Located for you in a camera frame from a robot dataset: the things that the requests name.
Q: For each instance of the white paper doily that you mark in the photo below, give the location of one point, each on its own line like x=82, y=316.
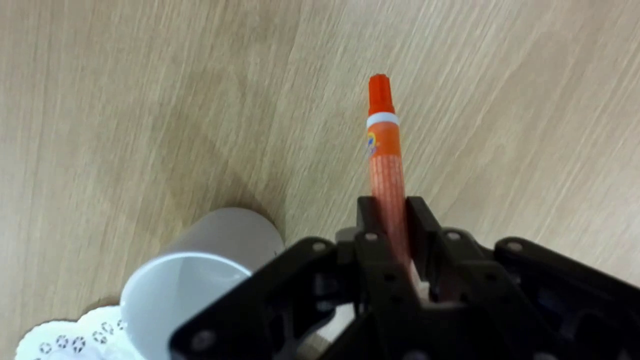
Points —
x=73, y=340

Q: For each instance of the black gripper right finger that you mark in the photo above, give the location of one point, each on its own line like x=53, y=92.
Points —
x=506, y=292

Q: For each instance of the orange marker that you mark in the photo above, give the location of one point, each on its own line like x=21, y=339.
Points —
x=384, y=147

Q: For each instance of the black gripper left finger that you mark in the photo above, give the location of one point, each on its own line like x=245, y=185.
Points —
x=320, y=292

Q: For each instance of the white mug with cartoon print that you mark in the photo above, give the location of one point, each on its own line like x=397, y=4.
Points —
x=172, y=292

